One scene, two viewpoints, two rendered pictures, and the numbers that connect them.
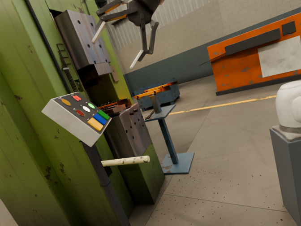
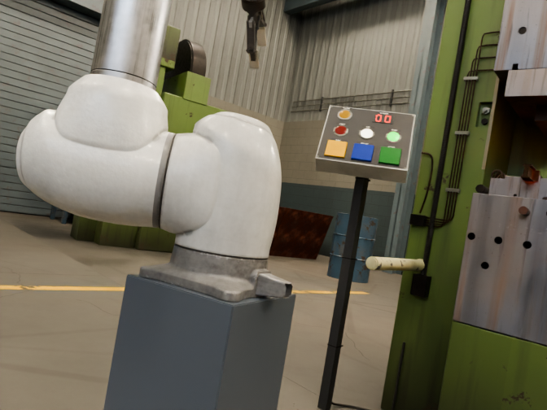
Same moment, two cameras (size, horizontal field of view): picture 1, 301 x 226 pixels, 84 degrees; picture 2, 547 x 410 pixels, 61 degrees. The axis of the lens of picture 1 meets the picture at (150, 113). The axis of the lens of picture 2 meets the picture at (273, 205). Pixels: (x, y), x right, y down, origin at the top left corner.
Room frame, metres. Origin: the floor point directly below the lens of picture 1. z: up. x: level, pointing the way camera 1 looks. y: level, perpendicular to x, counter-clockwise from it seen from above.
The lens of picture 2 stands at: (1.05, -1.45, 0.73)
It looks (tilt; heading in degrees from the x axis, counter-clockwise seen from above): 1 degrees up; 103
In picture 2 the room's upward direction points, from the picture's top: 10 degrees clockwise
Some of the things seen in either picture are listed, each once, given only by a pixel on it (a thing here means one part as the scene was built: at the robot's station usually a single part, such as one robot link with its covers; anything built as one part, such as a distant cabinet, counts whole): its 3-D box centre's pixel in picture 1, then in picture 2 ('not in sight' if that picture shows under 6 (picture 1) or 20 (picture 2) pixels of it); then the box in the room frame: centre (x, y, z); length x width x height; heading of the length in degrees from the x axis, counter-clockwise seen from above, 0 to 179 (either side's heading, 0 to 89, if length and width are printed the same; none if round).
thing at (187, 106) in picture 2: not in sight; (173, 143); (-1.85, 4.44, 1.45); 2.20 x 1.23 x 2.90; 55
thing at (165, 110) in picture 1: (158, 113); not in sight; (1.89, -0.09, 0.69); 0.40 x 0.30 x 0.02; 151
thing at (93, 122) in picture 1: (95, 124); (335, 149); (0.86, 0.29, 1.01); 0.07 x 0.05 x 0.07; 179
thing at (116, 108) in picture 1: (101, 112); (532, 194); (1.59, 0.44, 0.96); 0.42 x 0.20 x 0.09; 64
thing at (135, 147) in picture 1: (114, 134); (538, 268); (1.65, 0.42, 0.69); 0.56 x 0.38 x 0.45; 64
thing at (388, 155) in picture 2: (103, 115); (389, 156); (1.06, 0.29, 1.01); 0.07 x 0.05 x 0.07; 179
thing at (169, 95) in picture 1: (157, 94); not in sight; (5.57, -0.44, 0.36); 1.21 x 0.81 x 0.72; 61
